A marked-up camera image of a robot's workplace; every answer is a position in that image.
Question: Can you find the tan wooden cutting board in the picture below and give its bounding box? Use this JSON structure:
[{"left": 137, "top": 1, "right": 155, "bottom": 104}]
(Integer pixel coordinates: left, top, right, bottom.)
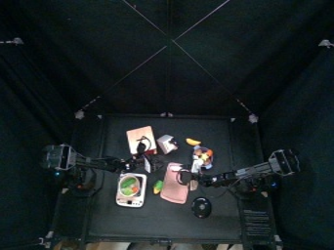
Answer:
[{"left": 125, "top": 125, "right": 157, "bottom": 155}]

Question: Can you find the pink cutting board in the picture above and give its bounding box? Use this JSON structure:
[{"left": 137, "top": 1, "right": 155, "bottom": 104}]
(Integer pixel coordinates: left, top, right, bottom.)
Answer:
[{"left": 159, "top": 161, "right": 194, "bottom": 205}]

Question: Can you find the white cube box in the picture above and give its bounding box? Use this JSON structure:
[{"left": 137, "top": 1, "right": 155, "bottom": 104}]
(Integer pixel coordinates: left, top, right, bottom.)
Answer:
[{"left": 155, "top": 134, "right": 180, "bottom": 155}]

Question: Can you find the yellow green toy corn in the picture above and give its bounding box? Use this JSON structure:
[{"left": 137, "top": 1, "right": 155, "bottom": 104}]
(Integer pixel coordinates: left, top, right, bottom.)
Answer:
[{"left": 151, "top": 179, "right": 164, "bottom": 195}]

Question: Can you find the bowl of colourful toy food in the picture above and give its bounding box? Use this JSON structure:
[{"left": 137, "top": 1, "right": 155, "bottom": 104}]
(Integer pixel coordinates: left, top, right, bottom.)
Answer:
[{"left": 192, "top": 146, "right": 215, "bottom": 171}]

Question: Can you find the bowl with green toy vegetables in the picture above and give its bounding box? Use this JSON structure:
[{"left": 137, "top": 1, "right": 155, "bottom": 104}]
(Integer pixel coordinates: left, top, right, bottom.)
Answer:
[{"left": 119, "top": 175, "right": 141, "bottom": 197}]

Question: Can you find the black round lid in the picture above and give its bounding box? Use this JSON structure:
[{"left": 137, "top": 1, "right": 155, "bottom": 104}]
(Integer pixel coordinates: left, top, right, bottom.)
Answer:
[{"left": 191, "top": 196, "right": 212, "bottom": 219}]

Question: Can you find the white kitchen scale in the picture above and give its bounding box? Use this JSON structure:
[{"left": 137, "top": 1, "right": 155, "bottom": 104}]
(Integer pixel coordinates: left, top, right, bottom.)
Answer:
[{"left": 115, "top": 172, "right": 148, "bottom": 209}]

